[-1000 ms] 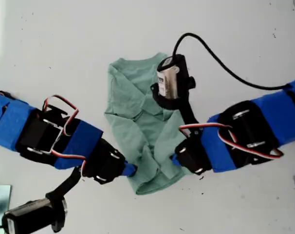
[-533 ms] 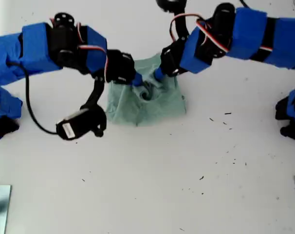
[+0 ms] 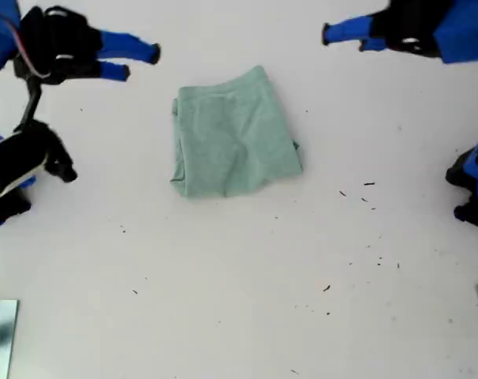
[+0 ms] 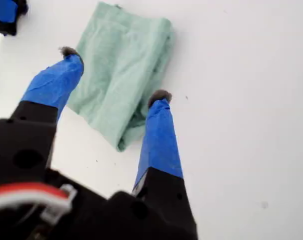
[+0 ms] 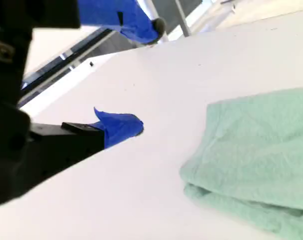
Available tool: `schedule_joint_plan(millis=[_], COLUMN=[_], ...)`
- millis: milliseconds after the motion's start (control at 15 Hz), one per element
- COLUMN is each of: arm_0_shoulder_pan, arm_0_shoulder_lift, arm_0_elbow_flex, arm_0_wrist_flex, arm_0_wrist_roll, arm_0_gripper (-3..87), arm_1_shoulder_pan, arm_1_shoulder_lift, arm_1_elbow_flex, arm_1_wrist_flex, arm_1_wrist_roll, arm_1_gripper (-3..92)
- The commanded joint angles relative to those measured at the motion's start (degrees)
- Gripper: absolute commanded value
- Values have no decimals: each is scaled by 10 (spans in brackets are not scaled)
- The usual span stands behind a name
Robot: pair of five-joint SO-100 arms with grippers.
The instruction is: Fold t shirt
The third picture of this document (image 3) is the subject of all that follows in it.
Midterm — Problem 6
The mint green t-shirt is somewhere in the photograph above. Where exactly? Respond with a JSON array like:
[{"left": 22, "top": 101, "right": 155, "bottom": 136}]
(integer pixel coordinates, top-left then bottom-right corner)
[{"left": 169, "top": 65, "right": 304, "bottom": 200}]

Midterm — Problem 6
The red white arm cable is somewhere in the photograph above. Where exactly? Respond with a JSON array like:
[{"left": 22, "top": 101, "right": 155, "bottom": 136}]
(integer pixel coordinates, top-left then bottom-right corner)
[{"left": 9, "top": 16, "right": 53, "bottom": 81}]

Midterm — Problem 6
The steel post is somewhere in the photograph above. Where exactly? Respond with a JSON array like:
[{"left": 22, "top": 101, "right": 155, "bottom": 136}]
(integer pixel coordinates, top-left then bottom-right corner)
[{"left": 0, "top": 299, "right": 21, "bottom": 379}]

